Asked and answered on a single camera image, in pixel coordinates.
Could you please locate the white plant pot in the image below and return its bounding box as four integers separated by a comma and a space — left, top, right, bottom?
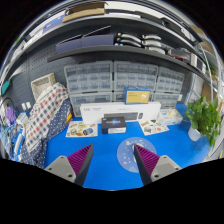
187, 125, 202, 142

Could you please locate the clear plastic drawer cabinet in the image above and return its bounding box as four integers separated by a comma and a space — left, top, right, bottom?
156, 66, 185, 95
64, 60, 114, 94
152, 92, 181, 110
113, 91, 154, 103
69, 92, 114, 118
113, 60, 159, 92

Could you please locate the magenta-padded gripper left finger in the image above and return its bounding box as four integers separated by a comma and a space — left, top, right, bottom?
44, 143, 95, 187

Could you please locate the round rabbit-print mouse pad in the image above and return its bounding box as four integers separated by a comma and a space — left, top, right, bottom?
116, 136, 158, 174

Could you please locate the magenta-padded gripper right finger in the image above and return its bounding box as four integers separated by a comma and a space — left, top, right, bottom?
133, 144, 183, 186

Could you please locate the sticker sheet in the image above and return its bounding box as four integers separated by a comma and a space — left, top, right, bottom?
137, 119, 170, 136
65, 120, 99, 138

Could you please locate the navy white-dotted cloth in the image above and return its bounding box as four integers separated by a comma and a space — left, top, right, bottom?
20, 98, 73, 169

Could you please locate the yellow box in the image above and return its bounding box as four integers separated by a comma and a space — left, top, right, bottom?
124, 87, 152, 105

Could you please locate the white and blue tissue box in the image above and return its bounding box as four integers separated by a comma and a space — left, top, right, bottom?
156, 108, 184, 127

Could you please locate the small black box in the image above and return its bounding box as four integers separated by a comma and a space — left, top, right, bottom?
101, 116, 128, 135

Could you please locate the green leafy plant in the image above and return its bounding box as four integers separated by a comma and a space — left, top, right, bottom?
184, 96, 223, 148

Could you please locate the long white keyboard box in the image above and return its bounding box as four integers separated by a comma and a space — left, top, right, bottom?
80, 101, 162, 125

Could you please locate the red and blue checked cloth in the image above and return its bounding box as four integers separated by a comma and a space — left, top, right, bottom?
24, 82, 69, 153

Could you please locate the white woven basket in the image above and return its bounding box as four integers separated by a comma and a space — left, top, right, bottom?
30, 73, 57, 101

